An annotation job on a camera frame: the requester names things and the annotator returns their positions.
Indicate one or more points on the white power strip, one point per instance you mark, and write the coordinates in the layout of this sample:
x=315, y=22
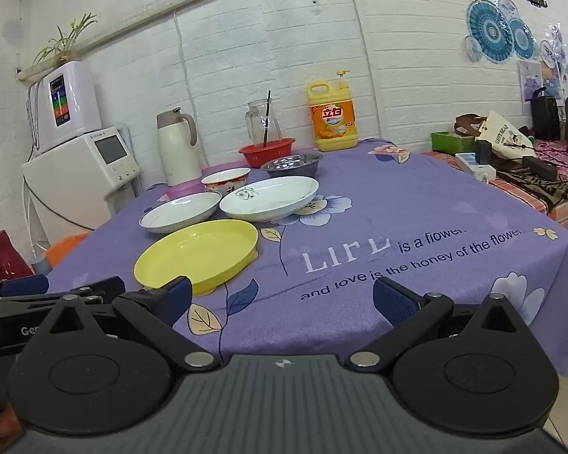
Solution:
x=468, y=163

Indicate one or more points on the white wall pipe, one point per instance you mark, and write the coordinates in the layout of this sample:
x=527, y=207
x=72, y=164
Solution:
x=194, y=0

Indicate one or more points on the green potted plant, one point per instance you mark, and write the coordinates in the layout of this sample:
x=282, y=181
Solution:
x=66, y=42

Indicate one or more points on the brown bag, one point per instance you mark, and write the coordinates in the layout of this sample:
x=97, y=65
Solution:
x=468, y=125

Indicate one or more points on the stainless steel bowl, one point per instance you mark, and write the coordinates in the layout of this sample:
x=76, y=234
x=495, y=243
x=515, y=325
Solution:
x=291, y=166

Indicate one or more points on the white printed tote bag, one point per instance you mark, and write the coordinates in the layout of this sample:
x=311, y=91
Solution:
x=501, y=135

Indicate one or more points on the white water dispenser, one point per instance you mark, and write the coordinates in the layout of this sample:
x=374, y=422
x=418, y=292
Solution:
x=71, y=184

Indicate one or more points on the red patterned ceramic bowl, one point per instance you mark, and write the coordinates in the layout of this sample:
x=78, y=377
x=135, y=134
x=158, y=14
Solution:
x=225, y=180

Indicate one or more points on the black rectangular box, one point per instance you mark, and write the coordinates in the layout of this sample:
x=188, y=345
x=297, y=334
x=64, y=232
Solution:
x=539, y=168

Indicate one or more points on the yellow detergent bottle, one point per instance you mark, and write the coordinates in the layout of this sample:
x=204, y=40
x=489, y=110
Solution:
x=331, y=123

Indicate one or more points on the purple floral tablecloth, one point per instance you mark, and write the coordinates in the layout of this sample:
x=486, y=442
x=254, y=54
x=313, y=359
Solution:
x=407, y=208

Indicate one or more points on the white water purifier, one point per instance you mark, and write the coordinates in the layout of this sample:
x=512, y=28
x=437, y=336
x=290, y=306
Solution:
x=78, y=104

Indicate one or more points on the red plastic basket bowl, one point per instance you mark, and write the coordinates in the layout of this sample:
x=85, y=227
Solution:
x=265, y=155

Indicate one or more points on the black speaker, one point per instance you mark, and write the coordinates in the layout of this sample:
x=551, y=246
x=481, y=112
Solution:
x=545, y=118

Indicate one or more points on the wall poster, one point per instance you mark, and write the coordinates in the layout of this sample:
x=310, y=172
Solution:
x=532, y=78

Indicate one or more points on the orange plastic stool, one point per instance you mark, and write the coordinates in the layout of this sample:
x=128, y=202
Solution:
x=64, y=248

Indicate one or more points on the white plate with flower print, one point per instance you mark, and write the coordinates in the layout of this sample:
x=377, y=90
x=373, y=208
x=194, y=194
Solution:
x=274, y=198

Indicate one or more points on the translucent pink plastic bowl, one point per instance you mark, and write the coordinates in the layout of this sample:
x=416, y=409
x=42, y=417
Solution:
x=184, y=192

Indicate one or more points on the plain white plate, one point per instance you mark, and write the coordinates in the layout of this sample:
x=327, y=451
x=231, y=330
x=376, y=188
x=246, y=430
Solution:
x=180, y=213

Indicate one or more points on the white thermos jug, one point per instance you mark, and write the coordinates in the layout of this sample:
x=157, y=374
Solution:
x=177, y=151

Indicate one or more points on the black power adapter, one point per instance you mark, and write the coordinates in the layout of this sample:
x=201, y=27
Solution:
x=483, y=151

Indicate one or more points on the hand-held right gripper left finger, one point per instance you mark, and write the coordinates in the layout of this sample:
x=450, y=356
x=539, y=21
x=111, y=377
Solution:
x=176, y=299

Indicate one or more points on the large blue paper fan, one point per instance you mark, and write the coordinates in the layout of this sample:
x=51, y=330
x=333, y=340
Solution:
x=490, y=30

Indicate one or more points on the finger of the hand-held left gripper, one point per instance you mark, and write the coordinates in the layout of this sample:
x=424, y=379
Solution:
x=26, y=285
x=109, y=286

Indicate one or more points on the medium blue paper fan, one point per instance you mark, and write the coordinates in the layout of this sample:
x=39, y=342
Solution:
x=521, y=39

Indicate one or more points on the red thermos flask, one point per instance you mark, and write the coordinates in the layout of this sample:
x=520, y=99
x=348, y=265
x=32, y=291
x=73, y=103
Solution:
x=2, y=257

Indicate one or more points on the clear glass pitcher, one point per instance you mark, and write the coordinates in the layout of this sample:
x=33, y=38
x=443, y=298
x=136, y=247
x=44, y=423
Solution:
x=254, y=123

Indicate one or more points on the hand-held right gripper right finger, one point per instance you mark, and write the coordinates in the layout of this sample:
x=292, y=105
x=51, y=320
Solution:
x=392, y=301

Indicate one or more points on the yellow plastic plate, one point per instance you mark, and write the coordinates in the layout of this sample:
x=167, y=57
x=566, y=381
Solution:
x=199, y=250

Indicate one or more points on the green box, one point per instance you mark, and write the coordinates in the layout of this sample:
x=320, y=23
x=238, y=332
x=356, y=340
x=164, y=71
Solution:
x=447, y=142

